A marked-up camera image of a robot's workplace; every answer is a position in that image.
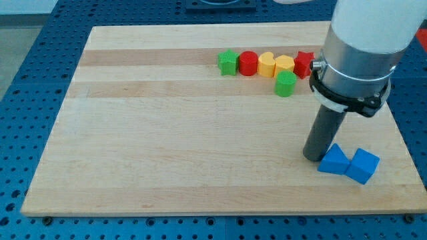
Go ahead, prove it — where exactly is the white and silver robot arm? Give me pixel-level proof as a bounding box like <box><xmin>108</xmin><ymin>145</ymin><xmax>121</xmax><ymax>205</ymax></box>
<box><xmin>310</xmin><ymin>0</ymin><xmax>426</xmax><ymax>117</ymax></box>

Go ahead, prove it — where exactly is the green star block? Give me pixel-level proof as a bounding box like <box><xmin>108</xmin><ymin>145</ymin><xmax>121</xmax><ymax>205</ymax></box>
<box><xmin>218</xmin><ymin>49</ymin><xmax>240</xmax><ymax>75</ymax></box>

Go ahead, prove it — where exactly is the red star block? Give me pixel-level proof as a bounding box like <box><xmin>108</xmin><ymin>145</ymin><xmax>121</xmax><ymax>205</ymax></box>
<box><xmin>294</xmin><ymin>51</ymin><xmax>315</xmax><ymax>79</ymax></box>

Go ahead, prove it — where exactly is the light wooden board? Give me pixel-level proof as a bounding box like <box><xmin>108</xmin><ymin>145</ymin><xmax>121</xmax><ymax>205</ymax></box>
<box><xmin>21</xmin><ymin>21</ymin><xmax>426</xmax><ymax>217</ymax></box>

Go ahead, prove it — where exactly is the red cylinder block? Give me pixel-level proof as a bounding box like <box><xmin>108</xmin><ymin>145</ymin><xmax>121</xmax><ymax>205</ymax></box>
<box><xmin>239</xmin><ymin>51</ymin><xmax>258</xmax><ymax>76</ymax></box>

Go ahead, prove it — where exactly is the yellow heart block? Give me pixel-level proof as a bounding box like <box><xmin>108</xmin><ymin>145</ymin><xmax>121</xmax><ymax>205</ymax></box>
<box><xmin>258</xmin><ymin>52</ymin><xmax>276</xmax><ymax>77</ymax></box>

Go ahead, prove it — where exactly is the green cylinder block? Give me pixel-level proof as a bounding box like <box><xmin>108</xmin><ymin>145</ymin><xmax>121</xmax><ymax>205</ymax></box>
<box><xmin>274</xmin><ymin>71</ymin><xmax>297</xmax><ymax>97</ymax></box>

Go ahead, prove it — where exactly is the yellow hexagon block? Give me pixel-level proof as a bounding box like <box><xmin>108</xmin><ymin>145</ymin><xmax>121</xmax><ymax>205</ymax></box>
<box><xmin>274</xmin><ymin>55</ymin><xmax>295</xmax><ymax>77</ymax></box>

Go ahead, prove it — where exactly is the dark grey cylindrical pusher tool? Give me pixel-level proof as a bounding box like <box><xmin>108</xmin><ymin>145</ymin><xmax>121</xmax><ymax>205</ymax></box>
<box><xmin>303</xmin><ymin>105</ymin><xmax>346</xmax><ymax>161</ymax></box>

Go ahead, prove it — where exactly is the blue triangle block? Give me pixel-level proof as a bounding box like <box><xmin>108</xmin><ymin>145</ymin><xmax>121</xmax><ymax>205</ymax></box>
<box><xmin>318</xmin><ymin>143</ymin><xmax>350</xmax><ymax>175</ymax></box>

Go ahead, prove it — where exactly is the blue cube block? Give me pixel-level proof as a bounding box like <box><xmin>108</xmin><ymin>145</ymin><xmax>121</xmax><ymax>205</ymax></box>
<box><xmin>344</xmin><ymin>148</ymin><xmax>380</xmax><ymax>185</ymax></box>

